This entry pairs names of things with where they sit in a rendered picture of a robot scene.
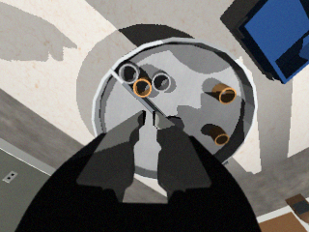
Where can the grey round turntable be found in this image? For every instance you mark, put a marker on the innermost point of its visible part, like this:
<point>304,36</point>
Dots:
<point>194,69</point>

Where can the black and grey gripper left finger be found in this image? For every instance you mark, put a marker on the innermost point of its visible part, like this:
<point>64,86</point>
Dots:
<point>107,162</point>

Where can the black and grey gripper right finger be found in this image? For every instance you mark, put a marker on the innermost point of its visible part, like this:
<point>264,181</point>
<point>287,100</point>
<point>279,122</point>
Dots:
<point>185,164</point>

